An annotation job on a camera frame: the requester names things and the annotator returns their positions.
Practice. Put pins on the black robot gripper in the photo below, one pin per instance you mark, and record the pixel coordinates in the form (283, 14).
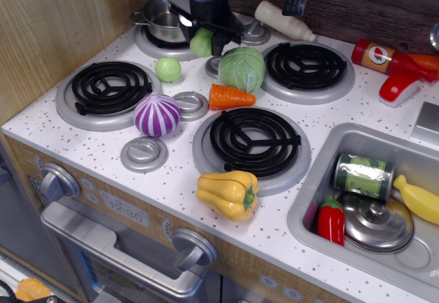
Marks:
(214, 15)

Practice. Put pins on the green toy broccoli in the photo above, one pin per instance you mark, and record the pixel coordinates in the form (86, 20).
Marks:
(201, 43)

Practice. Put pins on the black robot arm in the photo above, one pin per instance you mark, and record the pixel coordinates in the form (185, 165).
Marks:
(214, 15)

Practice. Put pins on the silver stove top knob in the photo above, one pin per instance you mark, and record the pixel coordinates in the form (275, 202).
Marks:
(211, 66)
(193, 105)
(255, 34)
(144, 154)

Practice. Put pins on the small steel pot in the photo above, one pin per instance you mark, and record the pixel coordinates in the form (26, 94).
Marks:
(159, 21)

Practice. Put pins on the green toy cabbage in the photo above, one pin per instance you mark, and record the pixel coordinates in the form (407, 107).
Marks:
(242, 68)

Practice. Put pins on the light green toy apple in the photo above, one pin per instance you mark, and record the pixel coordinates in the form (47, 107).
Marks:
(168, 69)

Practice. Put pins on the rear left black burner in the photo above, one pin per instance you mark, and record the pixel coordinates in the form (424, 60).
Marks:
(157, 49)

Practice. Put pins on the black burner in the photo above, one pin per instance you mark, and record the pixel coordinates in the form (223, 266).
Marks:
(264, 142)
(101, 97)
(157, 49)
(307, 73)

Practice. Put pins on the orange toy carrot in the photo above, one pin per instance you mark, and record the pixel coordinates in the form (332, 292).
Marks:
(225, 97)

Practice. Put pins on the white toy bottle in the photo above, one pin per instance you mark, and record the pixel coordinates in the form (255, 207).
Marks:
(270, 15)

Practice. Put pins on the purple striped toy onion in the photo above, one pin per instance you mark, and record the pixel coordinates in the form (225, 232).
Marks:
(157, 115)

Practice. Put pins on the rear right black burner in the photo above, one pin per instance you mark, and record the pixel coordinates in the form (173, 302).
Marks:
(307, 73)

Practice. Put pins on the front left black burner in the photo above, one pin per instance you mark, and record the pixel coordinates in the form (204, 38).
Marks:
(101, 97)

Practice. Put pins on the front right black burner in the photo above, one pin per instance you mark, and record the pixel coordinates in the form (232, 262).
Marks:
(264, 142)

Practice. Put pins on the yellow toy bell pepper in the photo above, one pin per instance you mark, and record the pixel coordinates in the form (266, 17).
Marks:
(232, 195)

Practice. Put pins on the red toy ketchup bottle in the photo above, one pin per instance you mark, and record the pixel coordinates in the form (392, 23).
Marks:
(388, 60)

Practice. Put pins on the oven clock display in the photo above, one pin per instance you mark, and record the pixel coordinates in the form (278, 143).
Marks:
(125, 208)

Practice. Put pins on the green labelled toy can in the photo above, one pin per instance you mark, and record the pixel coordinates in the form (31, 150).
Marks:
(363, 176)

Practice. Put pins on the left silver oven knob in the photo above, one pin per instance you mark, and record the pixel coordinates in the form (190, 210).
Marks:
(58, 183)

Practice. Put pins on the silver oven knob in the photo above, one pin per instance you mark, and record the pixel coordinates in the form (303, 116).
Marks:
(192, 249)
(58, 183)

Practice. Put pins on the right silver oven knob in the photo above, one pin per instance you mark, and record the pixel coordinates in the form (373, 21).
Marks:
(192, 249)

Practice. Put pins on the red toy chili pepper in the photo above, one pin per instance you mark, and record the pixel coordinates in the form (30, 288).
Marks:
(331, 221)

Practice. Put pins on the orange toy food piece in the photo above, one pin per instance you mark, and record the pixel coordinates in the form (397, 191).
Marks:
(426, 61)

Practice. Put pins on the silver hanging utensil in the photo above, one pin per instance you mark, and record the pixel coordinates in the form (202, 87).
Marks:
(434, 36)

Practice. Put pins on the silver faucet base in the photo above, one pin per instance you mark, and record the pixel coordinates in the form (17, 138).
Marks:
(426, 125)

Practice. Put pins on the steel pot lid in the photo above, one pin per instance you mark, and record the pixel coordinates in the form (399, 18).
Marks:
(375, 225)

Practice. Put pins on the yellow toy banana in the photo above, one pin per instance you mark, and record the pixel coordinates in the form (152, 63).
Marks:
(420, 201)

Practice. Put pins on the yellow toy on floor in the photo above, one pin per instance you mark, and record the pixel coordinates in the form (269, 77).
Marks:
(31, 289)

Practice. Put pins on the silver toy sink basin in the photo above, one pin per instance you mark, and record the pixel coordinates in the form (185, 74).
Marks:
(413, 269)

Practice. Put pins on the silver oven door handle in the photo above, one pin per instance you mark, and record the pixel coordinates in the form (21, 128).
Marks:
(99, 242)

